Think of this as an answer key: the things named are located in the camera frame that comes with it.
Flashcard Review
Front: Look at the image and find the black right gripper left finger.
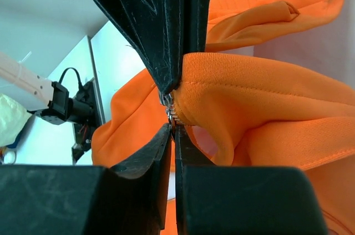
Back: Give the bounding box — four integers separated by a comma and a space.
1, 124, 171, 234

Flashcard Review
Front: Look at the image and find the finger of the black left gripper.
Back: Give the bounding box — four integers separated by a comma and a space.
182, 0, 217, 54
83, 0, 185, 96

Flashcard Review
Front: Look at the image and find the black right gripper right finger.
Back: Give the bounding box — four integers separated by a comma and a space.
175, 125, 328, 234

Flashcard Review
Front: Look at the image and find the orange jacket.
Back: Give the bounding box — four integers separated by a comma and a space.
92, 0, 354, 234

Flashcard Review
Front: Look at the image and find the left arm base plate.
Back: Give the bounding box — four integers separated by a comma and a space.
71, 79, 105, 165

